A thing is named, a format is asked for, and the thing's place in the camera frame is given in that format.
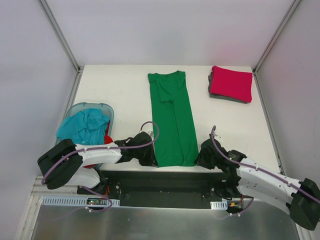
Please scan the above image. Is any green t shirt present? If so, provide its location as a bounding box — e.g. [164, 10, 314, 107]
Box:
[147, 70, 199, 167]

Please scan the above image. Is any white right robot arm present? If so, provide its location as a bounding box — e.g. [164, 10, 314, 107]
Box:
[194, 139, 320, 231]

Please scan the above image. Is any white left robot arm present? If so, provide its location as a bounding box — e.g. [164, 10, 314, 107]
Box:
[37, 131, 159, 195]

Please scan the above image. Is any red t shirt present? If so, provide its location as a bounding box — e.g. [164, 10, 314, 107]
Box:
[84, 124, 113, 169]

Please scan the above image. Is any teal t shirt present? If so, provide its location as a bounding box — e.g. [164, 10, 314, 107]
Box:
[56, 108, 110, 146]

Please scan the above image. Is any folded magenta t shirt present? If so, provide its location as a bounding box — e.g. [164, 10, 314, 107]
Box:
[210, 65, 253, 103]

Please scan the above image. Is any folded grey t shirt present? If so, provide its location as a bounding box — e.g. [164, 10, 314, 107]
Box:
[207, 72, 247, 104]

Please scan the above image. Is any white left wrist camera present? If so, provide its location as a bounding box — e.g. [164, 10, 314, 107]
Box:
[146, 131, 155, 138]

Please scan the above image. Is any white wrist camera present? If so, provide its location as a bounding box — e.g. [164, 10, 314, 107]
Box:
[211, 133, 224, 143]
[146, 131, 155, 138]

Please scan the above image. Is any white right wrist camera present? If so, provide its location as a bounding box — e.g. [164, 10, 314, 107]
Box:
[211, 133, 224, 143]

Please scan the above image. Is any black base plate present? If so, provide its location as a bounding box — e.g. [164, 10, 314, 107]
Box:
[92, 170, 242, 209]

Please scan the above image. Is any right white cable duct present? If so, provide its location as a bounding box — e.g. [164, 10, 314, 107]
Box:
[210, 201, 228, 211]

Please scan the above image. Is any white cable duct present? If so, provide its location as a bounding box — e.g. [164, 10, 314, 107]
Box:
[42, 196, 120, 208]
[210, 201, 228, 211]

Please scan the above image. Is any left white cable duct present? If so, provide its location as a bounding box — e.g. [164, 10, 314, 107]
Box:
[42, 196, 120, 208]

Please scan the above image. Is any aluminium front rail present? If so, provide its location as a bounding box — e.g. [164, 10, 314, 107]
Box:
[31, 176, 81, 196]

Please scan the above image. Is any right aluminium frame post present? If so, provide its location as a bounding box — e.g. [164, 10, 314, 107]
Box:
[253, 0, 304, 75]

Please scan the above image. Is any aluminium frame post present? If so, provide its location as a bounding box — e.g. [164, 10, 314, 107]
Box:
[37, 0, 81, 73]
[253, 0, 304, 75]

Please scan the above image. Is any left aluminium frame post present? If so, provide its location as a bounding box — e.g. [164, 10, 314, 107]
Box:
[37, 0, 81, 73]

